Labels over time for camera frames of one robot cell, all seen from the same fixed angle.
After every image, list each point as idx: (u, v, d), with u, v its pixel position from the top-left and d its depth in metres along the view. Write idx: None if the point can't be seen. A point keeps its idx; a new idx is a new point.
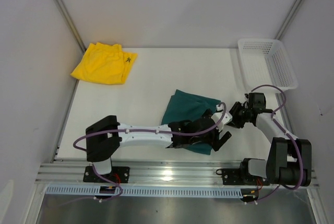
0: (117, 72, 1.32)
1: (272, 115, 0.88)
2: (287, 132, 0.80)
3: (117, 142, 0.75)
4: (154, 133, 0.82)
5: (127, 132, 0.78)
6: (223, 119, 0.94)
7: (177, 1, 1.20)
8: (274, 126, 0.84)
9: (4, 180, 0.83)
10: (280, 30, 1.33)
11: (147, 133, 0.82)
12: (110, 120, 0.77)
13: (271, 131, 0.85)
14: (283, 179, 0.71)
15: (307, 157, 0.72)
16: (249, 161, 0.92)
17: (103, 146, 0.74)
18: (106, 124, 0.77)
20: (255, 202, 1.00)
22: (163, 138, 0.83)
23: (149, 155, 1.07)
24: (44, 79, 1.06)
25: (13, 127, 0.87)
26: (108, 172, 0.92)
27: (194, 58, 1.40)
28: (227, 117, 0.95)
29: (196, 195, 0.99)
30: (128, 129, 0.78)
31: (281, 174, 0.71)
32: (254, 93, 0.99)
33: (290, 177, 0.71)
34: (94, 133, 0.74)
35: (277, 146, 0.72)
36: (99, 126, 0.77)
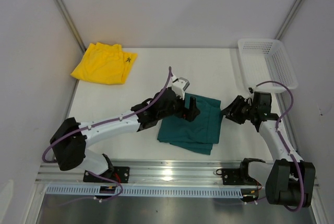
0: (117, 72, 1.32)
1: (276, 127, 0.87)
2: (290, 153, 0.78)
3: (83, 141, 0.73)
4: (117, 120, 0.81)
5: (90, 129, 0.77)
6: (179, 85, 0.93)
7: (177, 1, 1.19)
8: (277, 142, 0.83)
9: (4, 180, 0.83)
10: (280, 30, 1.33)
11: (109, 123, 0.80)
12: (69, 123, 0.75)
13: (273, 146, 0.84)
14: (282, 201, 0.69)
15: (309, 180, 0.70)
16: (250, 163, 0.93)
17: (69, 149, 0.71)
18: (66, 128, 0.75)
20: (255, 202, 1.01)
22: (130, 122, 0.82)
23: (150, 155, 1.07)
24: (43, 79, 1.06)
25: (12, 127, 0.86)
26: (105, 168, 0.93)
27: (194, 58, 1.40)
28: (182, 82, 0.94)
29: (196, 195, 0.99)
30: (91, 125, 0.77)
31: (281, 196, 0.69)
32: (260, 95, 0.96)
33: (289, 199, 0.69)
34: (57, 140, 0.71)
35: (279, 169, 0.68)
36: (62, 132, 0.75)
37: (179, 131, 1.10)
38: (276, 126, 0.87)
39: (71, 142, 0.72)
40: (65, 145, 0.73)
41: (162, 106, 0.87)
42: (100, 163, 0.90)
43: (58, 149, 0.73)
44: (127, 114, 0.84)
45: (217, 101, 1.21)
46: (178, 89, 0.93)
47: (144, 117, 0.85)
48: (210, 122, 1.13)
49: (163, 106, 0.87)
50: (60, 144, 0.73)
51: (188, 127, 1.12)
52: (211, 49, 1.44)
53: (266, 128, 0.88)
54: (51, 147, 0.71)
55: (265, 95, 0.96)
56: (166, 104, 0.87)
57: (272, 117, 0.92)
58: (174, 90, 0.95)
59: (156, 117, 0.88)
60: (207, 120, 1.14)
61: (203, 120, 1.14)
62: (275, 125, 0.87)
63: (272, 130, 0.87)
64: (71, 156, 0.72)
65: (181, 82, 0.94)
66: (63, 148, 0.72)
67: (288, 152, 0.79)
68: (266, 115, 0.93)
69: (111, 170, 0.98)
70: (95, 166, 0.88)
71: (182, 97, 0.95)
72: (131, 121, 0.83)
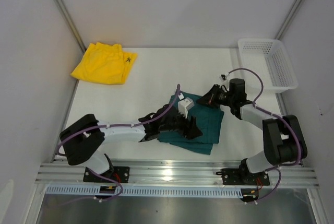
0: (118, 72, 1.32)
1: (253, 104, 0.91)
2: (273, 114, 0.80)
3: (101, 138, 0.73)
4: (128, 127, 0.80)
5: (108, 128, 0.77)
6: (183, 103, 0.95)
7: (177, 1, 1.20)
8: (258, 112, 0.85)
9: (5, 180, 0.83)
10: (280, 30, 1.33)
11: (123, 127, 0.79)
12: (88, 119, 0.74)
13: (257, 117, 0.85)
14: (283, 156, 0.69)
15: (297, 130, 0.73)
16: (248, 161, 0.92)
17: (85, 145, 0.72)
18: (84, 123, 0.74)
20: (255, 202, 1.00)
22: (140, 130, 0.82)
23: (149, 155, 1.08)
24: (44, 79, 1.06)
25: (13, 127, 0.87)
26: (107, 168, 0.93)
27: (194, 58, 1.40)
28: (187, 101, 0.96)
29: (196, 195, 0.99)
30: (109, 124, 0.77)
31: (281, 152, 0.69)
32: (237, 84, 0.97)
33: (289, 154, 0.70)
34: (72, 135, 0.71)
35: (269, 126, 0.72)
36: (78, 127, 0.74)
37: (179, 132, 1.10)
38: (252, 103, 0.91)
39: (87, 139, 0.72)
40: (79, 140, 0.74)
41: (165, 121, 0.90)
42: (102, 163, 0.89)
43: (70, 144, 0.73)
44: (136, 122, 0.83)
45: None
46: (182, 107, 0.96)
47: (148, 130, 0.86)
48: (210, 122, 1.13)
49: (166, 121, 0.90)
50: (73, 139, 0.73)
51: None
52: (212, 49, 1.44)
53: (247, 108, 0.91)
54: (64, 141, 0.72)
55: (241, 84, 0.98)
56: (168, 118, 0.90)
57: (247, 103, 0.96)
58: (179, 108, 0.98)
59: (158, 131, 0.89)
60: (206, 120, 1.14)
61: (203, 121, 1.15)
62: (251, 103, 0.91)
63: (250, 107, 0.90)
64: (83, 153, 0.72)
65: (185, 101, 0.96)
66: (76, 143, 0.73)
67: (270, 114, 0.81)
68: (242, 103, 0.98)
69: (111, 171, 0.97)
70: (97, 165, 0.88)
71: (185, 116, 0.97)
72: (140, 130, 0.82)
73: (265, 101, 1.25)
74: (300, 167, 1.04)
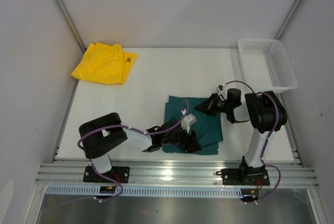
0: (117, 72, 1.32)
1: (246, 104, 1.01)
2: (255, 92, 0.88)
3: (124, 137, 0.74)
4: (142, 134, 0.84)
5: (128, 130, 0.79)
6: (186, 118, 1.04)
7: (177, 1, 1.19)
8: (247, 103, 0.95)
9: (5, 180, 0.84)
10: (281, 30, 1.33)
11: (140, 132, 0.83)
12: (114, 118, 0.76)
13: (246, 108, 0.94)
14: (264, 119, 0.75)
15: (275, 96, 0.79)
16: (246, 157, 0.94)
17: (107, 142, 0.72)
18: (109, 120, 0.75)
20: (255, 202, 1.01)
22: (148, 140, 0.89)
23: (148, 154, 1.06)
24: (44, 79, 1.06)
25: (13, 127, 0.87)
26: (108, 169, 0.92)
27: (194, 58, 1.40)
28: (190, 117, 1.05)
29: (196, 195, 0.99)
30: (130, 127, 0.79)
31: (260, 115, 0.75)
32: (235, 92, 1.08)
33: (272, 118, 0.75)
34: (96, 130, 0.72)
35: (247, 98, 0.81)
36: (102, 124, 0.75)
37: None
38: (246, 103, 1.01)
39: (111, 136, 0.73)
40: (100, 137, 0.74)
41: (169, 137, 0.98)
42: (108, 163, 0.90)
43: (90, 139, 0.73)
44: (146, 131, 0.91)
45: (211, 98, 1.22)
46: (184, 122, 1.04)
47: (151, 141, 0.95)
48: (210, 123, 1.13)
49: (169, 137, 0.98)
50: (95, 135, 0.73)
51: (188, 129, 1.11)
52: (211, 49, 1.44)
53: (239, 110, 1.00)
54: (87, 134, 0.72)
55: (238, 93, 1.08)
56: (171, 133, 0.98)
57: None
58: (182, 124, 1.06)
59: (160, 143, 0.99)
60: (206, 122, 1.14)
61: (203, 122, 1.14)
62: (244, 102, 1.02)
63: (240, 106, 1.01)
64: (105, 149, 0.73)
65: (189, 117, 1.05)
66: (98, 139, 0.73)
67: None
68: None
69: (111, 171, 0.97)
70: (102, 163, 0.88)
71: (186, 130, 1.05)
72: (147, 140, 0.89)
73: None
74: (300, 167, 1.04)
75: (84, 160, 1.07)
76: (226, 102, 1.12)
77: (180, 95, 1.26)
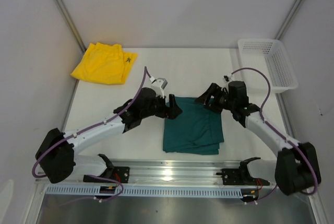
0: (118, 72, 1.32)
1: (263, 117, 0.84)
2: (288, 140, 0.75)
3: (71, 149, 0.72)
4: (103, 125, 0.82)
5: (76, 137, 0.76)
6: (157, 83, 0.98)
7: (177, 1, 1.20)
8: (271, 132, 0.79)
9: (5, 180, 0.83)
10: (281, 30, 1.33)
11: (95, 128, 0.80)
12: (53, 134, 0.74)
13: (267, 136, 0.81)
14: (297, 188, 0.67)
15: (313, 160, 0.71)
16: (248, 165, 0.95)
17: (58, 160, 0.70)
18: (50, 139, 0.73)
20: (255, 202, 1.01)
22: (115, 124, 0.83)
23: (148, 154, 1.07)
24: (43, 79, 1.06)
25: (13, 127, 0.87)
26: (104, 168, 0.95)
27: (194, 59, 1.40)
28: (160, 81, 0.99)
29: (196, 195, 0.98)
30: (76, 132, 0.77)
31: (295, 184, 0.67)
32: (238, 86, 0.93)
33: (303, 184, 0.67)
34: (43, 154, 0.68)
35: (284, 158, 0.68)
36: (46, 145, 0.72)
37: (182, 140, 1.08)
38: (263, 116, 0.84)
39: (59, 153, 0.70)
40: (51, 157, 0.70)
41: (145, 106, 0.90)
42: (97, 164, 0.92)
43: (44, 164, 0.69)
44: (112, 116, 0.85)
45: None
46: (157, 89, 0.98)
47: (127, 120, 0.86)
48: (211, 123, 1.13)
49: (145, 105, 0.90)
50: (45, 157, 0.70)
51: (189, 130, 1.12)
52: (211, 49, 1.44)
53: (259, 127, 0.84)
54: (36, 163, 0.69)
55: (242, 87, 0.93)
56: (146, 103, 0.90)
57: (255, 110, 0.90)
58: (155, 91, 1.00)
59: (139, 118, 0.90)
60: (207, 122, 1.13)
61: (204, 122, 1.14)
62: (261, 115, 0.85)
63: (260, 121, 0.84)
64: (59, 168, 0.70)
65: (158, 81, 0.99)
66: (50, 161, 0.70)
67: (285, 139, 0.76)
68: (248, 109, 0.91)
69: (111, 168, 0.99)
70: (90, 171, 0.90)
71: (162, 96, 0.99)
72: (115, 123, 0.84)
73: (265, 100, 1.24)
74: None
75: None
76: (231, 99, 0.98)
77: (180, 96, 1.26)
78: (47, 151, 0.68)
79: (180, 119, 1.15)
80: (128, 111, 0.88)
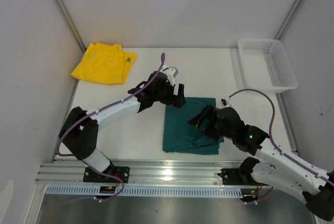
0: (117, 72, 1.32)
1: (280, 150, 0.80)
2: (319, 176, 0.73)
3: (95, 124, 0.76)
4: (120, 104, 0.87)
5: (98, 114, 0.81)
6: (170, 71, 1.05)
7: (177, 1, 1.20)
8: (298, 167, 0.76)
9: (4, 180, 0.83)
10: (281, 30, 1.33)
11: (114, 106, 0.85)
12: (76, 112, 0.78)
13: (291, 172, 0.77)
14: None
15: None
16: (253, 174, 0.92)
17: (81, 136, 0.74)
18: (74, 117, 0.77)
20: (255, 202, 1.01)
22: (131, 102, 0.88)
23: (148, 154, 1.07)
24: (44, 79, 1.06)
25: (13, 127, 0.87)
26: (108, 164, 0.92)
27: (194, 59, 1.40)
28: (173, 69, 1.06)
29: (196, 195, 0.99)
30: (98, 109, 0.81)
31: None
32: (230, 117, 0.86)
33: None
34: (67, 131, 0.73)
35: (323, 197, 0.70)
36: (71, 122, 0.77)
37: (182, 140, 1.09)
38: (279, 149, 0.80)
39: (82, 129, 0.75)
40: (76, 134, 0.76)
41: (157, 87, 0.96)
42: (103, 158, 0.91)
43: (68, 141, 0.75)
44: (128, 95, 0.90)
45: (212, 98, 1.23)
46: (169, 75, 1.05)
47: (142, 99, 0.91)
48: None
49: (157, 87, 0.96)
50: (70, 134, 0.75)
51: (188, 130, 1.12)
52: (211, 49, 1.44)
53: (281, 163, 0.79)
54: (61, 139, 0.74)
55: (233, 115, 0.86)
56: (158, 84, 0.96)
57: (261, 135, 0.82)
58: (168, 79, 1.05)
59: (151, 97, 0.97)
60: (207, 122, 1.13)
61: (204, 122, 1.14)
62: (276, 148, 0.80)
63: (278, 155, 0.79)
64: (83, 143, 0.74)
65: (170, 70, 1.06)
66: (75, 137, 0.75)
67: (316, 174, 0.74)
68: (252, 137, 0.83)
69: (111, 166, 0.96)
70: (97, 163, 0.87)
71: (173, 84, 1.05)
72: (132, 102, 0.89)
73: (265, 100, 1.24)
74: None
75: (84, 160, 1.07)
76: (227, 131, 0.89)
77: None
78: (71, 128, 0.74)
79: (180, 119, 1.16)
80: (141, 92, 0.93)
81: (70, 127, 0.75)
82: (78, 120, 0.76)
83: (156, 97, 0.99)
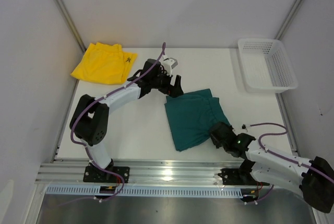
0: (118, 72, 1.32)
1: (263, 148, 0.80)
2: (301, 163, 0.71)
3: (106, 106, 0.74)
4: (124, 91, 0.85)
5: (106, 98, 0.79)
6: (167, 61, 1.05)
7: (177, 2, 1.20)
8: (280, 160, 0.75)
9: (5, 180, 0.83)
10: (280, 30, 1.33)
11: (119, 92, 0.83)
12: (85, 99, 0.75)
13: (278, 167, 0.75)
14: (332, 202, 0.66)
15: (329, 169, 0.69)
16: (252, 172, 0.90)
17: (95, 121, 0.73)
18: (84, 104, 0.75)
20: (255, 202, 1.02)
22: (132, 89, 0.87)
23: (149, 154, 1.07)
24: (44, 79, 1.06)
25: (13, 127, 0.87)
26: (108, 162, 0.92)
27: (193, 59, 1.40)
28: (171, 60, 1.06)
29: (197, 195, 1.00)
30: (105, 95, 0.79)
31: (327, 200, 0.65)
32: (218, 128, 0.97)
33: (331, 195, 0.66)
34: (78, 119, 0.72)
35: (311, 185, 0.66)
36: (80, 112, 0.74)
37: (191, 136, 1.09)
38: (263, 147, 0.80)
39: (95, 115, 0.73)
40: (87, 121, 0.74)
41: (153, 74, 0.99)
42: (106, 157, 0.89)
43: (81, 129, 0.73)
44: (128, 82, 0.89)
45: (205, 91, 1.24)
46: (166, 66, 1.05)
47: (142, 84, 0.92)
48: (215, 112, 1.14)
49: (153, 73, 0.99)
50: (81, 121, 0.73)
51: (193, 121, 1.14)
52: (212, 49, 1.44)
53: (266, 160, 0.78)
54: (73, 129, 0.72)
55: (221, 127, 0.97)
56: (154, 73, 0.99)
57: (249, 140, 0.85)
58: (163, 66, 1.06)
59: (149, 83, 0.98)
60: (210, 112, 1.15)
61: (206, 111, 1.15)
62: (261, 147, 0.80)
63: (264, 153, 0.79)
64: (97, 128, 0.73)
65: (170, 60, 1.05)
66: (87, 124, 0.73)
67: (298, 163, 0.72)
68: (241, 142, 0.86)
69: (111, 165, 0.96)
70: (102, 158, 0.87)
71: (170, 75, 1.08)
72: (133, 89, 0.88)
73: (265, 101, 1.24)
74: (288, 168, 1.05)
75: (83, 159, 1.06)
76: (220, 143, 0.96)
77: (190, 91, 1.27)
78: (82, 115, 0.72)
79: (187, 112, 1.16)
80: (140, 80, 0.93)
81: (80, 114, 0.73)
82: (86, 108, 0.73)
83: (153, 84, 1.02)
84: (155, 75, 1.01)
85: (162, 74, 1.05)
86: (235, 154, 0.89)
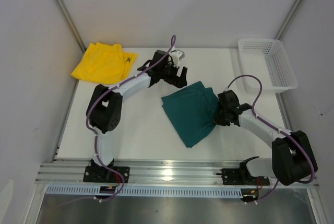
0: (118, 72, 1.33)
1: (254, 113, 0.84)
2: (280, 130, 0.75)
3: (119, 96, 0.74)
4: (134, 80, 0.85)
5: (119, 87, 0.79)
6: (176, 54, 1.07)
7: (177, 1, 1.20)
8: (264, 126, 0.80)
9: (5, 180, 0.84)
10: (280, 30, 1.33)
11: (131, 81, 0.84)
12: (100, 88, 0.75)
13: (262, 132, 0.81)
14: (296, 177, 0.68)
15: (306, 146, 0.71)
16: (248, 165, 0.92)
17: (109, 109, 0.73)
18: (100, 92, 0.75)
20: (255, 202, 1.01)
22: (143, 78, 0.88)
23: (150, 154, 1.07)
24: (44, 79, 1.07)
25: (13, 127, 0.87)
26: (110, 160, 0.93)
27: (194, 59, 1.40)
28: (179, 52, 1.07)
29: (197, 195, 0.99)
30: (118, 84, 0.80)
31: (293, 173, 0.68)
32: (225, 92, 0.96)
33: (299, 172, 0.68)
34: (93, 106, 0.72)
35: (279, 148, 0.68)
36: (94, 99, 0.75)
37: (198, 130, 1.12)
38: (254, 113, 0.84)
39: (109, 104, 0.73)
40: (102, 109, 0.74)
41: (162, 65, 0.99)
42: (108, 155, 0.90)
43: (96, 116, 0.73)
44: (139, 72, 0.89)
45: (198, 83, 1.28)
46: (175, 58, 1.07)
47: (152, 73, 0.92)
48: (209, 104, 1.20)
49: (162, 63, 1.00)
50: (96, 109, 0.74)
51: (195, 116, 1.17)
52: (212, 49, 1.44)
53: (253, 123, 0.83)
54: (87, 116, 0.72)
55: (228, 92, 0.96)
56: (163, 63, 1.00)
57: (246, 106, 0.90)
58: (171, 58, 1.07)
59: (158, 73, 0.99)
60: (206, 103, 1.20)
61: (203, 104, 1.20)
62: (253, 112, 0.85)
63: (253, 118, 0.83)
64: (112, 116, 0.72)
65: (178, 52, 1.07)
66: (102, 112, 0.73)
67: (277, 129, 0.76)
68: (240, 108, 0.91)
69: (111, 165, 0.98)
70: (105, 155, 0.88)
71: (176, 67, 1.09)
72: (144, 78, 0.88)
73: (265, 101, 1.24)
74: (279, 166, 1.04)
75: (83, 159, 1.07)
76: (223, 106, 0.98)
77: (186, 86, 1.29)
78: (97, 102, 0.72)
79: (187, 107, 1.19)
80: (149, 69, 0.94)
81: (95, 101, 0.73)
82: (102, 95, 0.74)
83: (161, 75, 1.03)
84: (164, 66, 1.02)
85: (169, 66, 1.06)
86: (230, 117, 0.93)
